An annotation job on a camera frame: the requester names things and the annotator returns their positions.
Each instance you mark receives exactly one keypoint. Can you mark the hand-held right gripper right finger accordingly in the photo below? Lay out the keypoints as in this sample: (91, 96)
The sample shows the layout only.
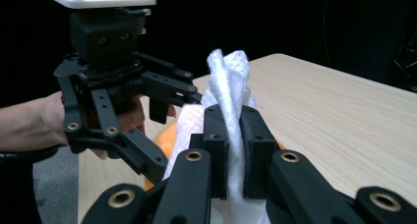
(257, 152)

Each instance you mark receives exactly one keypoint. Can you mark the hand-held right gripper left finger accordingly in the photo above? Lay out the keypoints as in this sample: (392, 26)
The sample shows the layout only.
(216, 145)

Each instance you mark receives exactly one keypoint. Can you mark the orange plush toy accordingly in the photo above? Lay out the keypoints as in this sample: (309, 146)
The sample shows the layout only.
(165, 139)

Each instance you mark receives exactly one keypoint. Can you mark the white wet wipe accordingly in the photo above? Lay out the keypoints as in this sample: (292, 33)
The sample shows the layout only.
(229, 86)

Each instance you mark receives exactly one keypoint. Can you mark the black metal stand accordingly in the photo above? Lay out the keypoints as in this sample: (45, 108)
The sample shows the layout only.
(406, 67)

